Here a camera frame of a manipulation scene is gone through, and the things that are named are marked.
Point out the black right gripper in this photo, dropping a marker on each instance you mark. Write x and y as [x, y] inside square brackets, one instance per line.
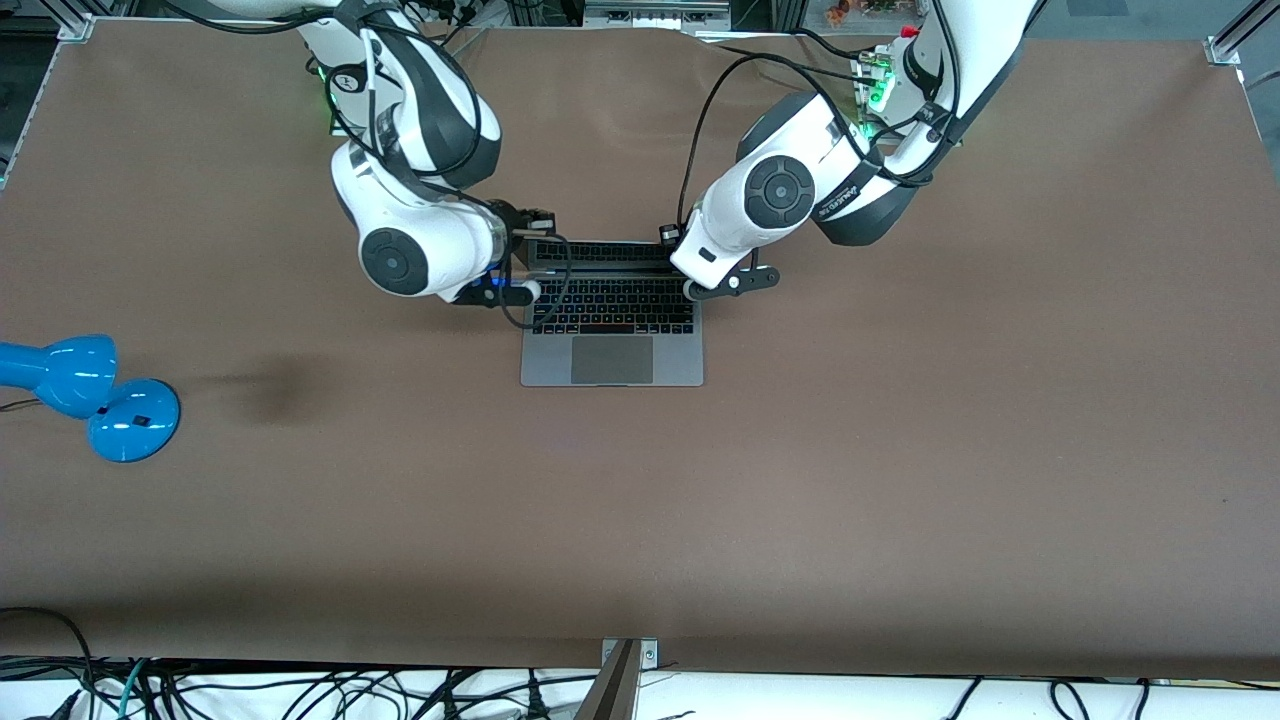
[511, 220]

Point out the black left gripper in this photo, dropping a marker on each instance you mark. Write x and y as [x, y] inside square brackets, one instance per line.
[668, 235]

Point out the grey laptop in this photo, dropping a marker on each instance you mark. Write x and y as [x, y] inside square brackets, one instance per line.
[610, 362]

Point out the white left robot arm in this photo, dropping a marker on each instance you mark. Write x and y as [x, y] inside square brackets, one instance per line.
[780, 190]

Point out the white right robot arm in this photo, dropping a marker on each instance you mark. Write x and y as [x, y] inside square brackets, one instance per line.
[400, 260]

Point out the grey electronics box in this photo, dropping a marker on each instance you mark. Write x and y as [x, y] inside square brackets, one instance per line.
[655, 14]

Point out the brown table cover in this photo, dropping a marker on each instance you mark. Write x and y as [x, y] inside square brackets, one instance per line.
[640, 500]

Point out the orange background items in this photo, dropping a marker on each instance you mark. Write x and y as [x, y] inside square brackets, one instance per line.
[850, 10]

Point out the blue desk lamp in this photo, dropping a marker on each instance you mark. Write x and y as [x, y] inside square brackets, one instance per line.
[60, 375]

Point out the small metal bracket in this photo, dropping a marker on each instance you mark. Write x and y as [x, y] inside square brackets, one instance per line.
[650, 652]

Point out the dark camera mount post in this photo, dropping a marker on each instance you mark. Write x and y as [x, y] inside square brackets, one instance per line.
[608, 695]

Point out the aluminium frame corner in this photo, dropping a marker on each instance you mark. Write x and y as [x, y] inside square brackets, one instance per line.
[75, 27]
[1225, 50]

